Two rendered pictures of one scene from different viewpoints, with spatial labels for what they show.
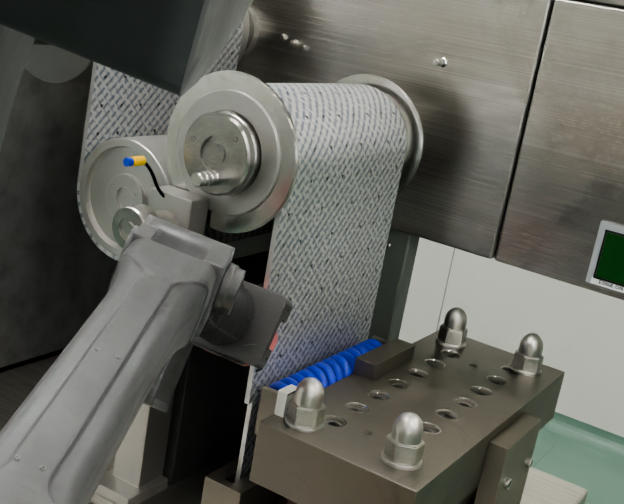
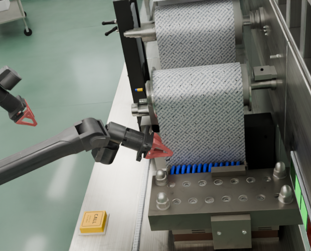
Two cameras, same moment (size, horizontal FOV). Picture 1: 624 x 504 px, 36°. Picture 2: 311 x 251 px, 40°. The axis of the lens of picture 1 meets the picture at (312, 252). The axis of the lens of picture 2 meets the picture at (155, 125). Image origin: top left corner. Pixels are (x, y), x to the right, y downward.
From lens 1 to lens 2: 1.12 m
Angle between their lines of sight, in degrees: 66
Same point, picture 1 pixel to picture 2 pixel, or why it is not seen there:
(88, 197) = not seen: hidden behind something
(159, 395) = (101, 160)
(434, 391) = (225, 190)
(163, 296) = (52, 143)
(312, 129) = (170, 91)
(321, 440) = (155, 188)
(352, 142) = (197, 94)
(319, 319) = (201, 150)
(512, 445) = (216, 220)
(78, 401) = (2, 163)
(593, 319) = not seen: outside the picture
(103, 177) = not seen: hidden behind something
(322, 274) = (195, 136)
